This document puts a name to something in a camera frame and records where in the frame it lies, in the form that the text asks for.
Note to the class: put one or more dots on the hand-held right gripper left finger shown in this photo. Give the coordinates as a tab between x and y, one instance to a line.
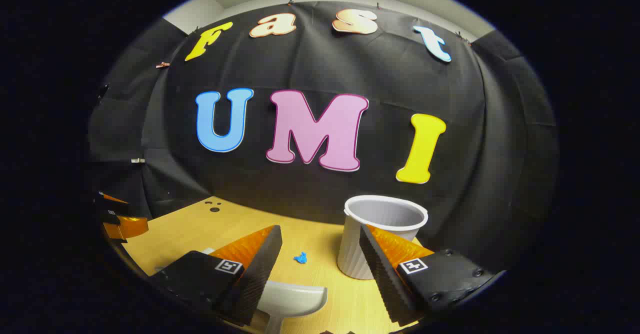
260	274

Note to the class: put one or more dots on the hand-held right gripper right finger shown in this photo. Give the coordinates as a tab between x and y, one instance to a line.
382	279

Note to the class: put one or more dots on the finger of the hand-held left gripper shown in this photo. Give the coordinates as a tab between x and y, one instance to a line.
112	209

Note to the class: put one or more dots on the white ribbed garbage bin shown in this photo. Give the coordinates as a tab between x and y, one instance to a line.
355	254

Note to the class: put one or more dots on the white plastic dustpan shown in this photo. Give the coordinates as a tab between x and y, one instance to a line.
295	299

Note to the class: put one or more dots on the blue paper ball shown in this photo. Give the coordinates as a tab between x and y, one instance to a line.
300	258

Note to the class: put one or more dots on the small copper clip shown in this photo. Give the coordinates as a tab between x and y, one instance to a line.
162	64

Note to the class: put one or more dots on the black backdrop cloth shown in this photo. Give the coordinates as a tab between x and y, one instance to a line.
380	74

